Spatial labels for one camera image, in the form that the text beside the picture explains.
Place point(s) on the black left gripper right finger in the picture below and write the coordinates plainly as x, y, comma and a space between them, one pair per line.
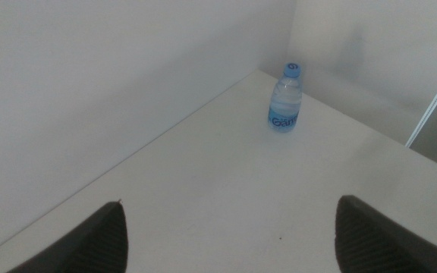
370, 242

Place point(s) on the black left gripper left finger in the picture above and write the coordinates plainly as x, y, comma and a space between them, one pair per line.
97, 246

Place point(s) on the clear water bottle blue cap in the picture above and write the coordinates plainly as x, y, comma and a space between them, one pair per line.
285, 102

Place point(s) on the white frame bar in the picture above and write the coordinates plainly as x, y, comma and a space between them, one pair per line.
434, 100

